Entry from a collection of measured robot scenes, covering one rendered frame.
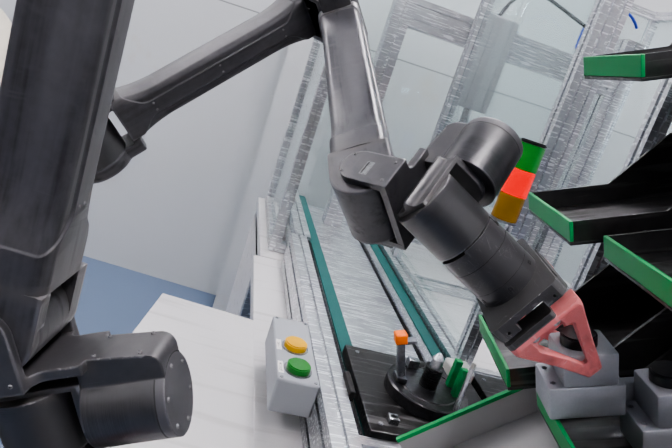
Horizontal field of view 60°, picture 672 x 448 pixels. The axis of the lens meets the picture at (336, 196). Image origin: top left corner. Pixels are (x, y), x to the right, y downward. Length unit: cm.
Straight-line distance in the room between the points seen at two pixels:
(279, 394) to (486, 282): 54
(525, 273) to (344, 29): 40
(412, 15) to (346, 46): 122
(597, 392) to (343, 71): 40
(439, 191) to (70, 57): 27
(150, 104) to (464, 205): 49
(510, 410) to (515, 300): 33
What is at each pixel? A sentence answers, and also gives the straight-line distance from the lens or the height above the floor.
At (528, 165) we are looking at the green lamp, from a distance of 111.
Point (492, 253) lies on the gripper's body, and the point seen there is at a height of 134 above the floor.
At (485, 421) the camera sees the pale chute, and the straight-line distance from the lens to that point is 80.
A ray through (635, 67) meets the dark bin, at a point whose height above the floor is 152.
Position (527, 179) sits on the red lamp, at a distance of 112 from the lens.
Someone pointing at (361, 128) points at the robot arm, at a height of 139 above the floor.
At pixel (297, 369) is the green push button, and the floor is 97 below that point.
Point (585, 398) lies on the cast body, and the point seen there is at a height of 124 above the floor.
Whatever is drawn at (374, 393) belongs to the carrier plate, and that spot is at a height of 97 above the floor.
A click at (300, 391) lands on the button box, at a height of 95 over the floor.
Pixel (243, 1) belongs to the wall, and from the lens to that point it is 312.
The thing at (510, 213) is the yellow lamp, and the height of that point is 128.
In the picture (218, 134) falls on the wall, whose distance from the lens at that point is 316.
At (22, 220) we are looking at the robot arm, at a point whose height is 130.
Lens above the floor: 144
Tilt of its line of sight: 12 degrees down
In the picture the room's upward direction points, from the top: 18 degrees clockwise
